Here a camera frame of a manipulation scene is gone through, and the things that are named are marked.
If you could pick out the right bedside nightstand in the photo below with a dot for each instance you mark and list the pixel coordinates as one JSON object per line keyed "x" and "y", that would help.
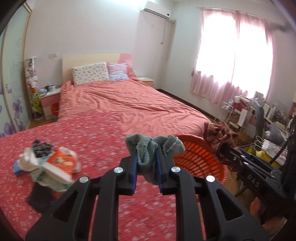
{"x": 146, "y": 80}

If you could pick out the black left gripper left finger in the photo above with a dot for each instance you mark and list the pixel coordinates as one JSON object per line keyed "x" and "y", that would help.
{"x": 88, "y": 210}

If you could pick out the pink striped pillow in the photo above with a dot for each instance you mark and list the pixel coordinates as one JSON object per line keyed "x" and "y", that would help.
{"x": 117, "y": 71}

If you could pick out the light green cloth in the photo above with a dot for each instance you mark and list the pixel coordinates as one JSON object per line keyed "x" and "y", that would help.
{"x": 43, "y": 179}

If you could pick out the black mesh mat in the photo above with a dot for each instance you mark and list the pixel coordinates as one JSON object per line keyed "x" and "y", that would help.
{"x": 40, "y": 198}

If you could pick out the white wire rack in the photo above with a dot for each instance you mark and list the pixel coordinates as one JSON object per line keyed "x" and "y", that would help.
{"x": 228, "y": 115}

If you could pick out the red instant noodle cup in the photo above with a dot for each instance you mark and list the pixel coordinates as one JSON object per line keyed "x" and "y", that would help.
{"x": 61, "y": 165}

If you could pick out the pink window curtain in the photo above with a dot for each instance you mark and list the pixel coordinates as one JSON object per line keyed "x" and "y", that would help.
{"x": 235, "y": 56}

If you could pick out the white wall air conditioner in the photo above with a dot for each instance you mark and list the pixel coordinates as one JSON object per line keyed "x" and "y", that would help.
{"x": 157, "y": 10}

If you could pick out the person right hand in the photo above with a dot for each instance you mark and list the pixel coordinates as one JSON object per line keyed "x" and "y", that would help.
{"x": 272, "y": 226}

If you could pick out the beige pink headboard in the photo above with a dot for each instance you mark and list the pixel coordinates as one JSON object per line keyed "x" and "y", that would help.
{"x": 70, "y": 62}

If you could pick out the floral white pillow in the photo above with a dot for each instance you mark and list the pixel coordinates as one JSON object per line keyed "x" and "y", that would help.
{"x": 90, "y": 73}

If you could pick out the grey green sock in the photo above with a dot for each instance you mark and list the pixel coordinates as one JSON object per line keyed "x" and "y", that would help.
{"x": 146, "y": 148}

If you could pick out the floral sliding wardrobe door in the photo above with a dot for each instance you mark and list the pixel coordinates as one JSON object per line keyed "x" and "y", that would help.
{"x": 15, "y": 110}

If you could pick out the salmon pink bed duvet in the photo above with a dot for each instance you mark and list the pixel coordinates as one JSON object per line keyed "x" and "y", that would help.
{"x": 136, "y": 107}

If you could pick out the black floral cloth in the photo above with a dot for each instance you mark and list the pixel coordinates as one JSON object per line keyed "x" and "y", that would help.
{"x": 41, "y": 149}

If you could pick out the crumpled white tissue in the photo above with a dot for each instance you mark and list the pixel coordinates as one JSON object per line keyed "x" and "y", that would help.
{"x": 28, "y": 161}

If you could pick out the white wall socket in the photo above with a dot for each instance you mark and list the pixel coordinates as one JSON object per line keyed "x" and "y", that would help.
{"x": 53, "y": 55}

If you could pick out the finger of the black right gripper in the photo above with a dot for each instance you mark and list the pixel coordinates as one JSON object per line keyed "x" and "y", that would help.
{"x": 238, "y": 159}

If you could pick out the plush toy hanging rack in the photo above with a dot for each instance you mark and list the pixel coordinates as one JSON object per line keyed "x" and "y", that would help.
{"x": 33, "y": 88}

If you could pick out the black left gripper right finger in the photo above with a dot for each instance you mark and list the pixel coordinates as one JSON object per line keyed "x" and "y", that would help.
{"x": 205, "y": 209}

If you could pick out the orange plastic laundry basket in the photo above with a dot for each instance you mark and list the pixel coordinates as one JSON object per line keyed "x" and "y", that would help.
{"x": 198, "y": 158}

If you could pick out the blue tissue packet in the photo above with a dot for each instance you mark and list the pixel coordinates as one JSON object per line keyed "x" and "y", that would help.
{"x": 17, "y": 170}

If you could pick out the brown plaid cloth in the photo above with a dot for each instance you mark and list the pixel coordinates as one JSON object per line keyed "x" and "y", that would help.
{"x": 218, "y": 134}

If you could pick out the small red bin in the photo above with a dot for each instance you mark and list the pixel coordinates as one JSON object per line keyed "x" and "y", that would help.
{"x": 55, "y": 110}

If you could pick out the cluttered desk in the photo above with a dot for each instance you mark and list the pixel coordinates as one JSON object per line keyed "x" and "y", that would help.
{"x": 269, "y": 143}

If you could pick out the pink white left nightstand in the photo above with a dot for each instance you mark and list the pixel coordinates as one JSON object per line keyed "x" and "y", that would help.
{"x": 48, "y": 100}

